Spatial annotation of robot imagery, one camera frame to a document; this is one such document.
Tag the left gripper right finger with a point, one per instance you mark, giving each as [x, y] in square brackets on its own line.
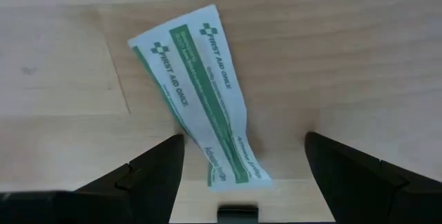
[362, 196]

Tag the green-striped bandage wrapper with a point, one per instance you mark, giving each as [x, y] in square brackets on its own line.
[200, 89]

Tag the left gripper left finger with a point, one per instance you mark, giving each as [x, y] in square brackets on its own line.
[121, 200]

